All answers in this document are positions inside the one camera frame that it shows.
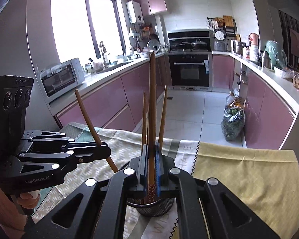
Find pink thermos jug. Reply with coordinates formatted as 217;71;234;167
248;33;259;62

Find white microwave oven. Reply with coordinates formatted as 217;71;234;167
39;58;85;102

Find person's left hand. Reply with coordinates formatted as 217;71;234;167
17;190;40;209

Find patterned beige tablecloth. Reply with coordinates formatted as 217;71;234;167
32;122;199;238

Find white water heater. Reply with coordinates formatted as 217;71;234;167
126;0;144;24

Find kitchen faucet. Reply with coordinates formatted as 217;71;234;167
99;41;110;69

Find black wok on stove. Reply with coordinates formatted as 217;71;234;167
182;39;207;50

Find black built-in oven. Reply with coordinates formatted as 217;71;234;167
168;52;213;90

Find bag of green vegetables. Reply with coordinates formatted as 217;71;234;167
221;106;245;141

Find yellow cloth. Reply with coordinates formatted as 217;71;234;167
193;142;299;238

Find black camera box left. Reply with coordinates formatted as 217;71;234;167
0;75;34;165

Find dark wooden chopstick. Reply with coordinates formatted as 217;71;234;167
74;89;119;173

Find steel stock pot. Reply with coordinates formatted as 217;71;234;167
231;39;246;55

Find white rice cooker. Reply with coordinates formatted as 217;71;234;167
213;29;227;52

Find black mesh utensil holder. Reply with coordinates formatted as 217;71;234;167
125;154;177;217

